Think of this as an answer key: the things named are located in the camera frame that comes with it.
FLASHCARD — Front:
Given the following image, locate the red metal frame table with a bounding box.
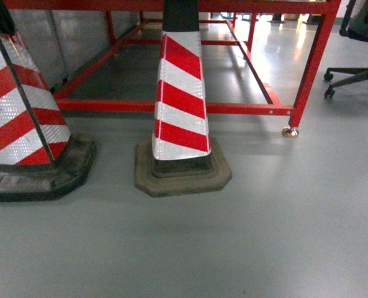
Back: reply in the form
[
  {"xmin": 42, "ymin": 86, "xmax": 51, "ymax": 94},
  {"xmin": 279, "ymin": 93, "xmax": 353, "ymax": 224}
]
[{"xmin": 5, "ymin": 1, "xmax": 341, "ymax": 137}]

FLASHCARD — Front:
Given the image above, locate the left red white cone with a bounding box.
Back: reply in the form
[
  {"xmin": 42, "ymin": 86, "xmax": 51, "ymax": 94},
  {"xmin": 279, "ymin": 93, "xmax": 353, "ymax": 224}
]
[{"xmin": 0, "ymin": 1, "xmax": 96, "ymax": 202}]

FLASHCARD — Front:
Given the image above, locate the black office chair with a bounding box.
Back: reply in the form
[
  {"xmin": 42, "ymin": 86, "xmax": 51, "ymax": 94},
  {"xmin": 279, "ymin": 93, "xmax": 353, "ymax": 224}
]
[{"xmin": 323, "ymin": 0, "xmax": 368, "ymax": 99}]

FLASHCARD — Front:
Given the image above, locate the red white traffic cone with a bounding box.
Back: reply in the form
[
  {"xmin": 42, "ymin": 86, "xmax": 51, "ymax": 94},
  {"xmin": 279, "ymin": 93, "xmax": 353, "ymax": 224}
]
[{"xmin": 135, "ymin": 1, "xmax": 232, "ymax": 197}]

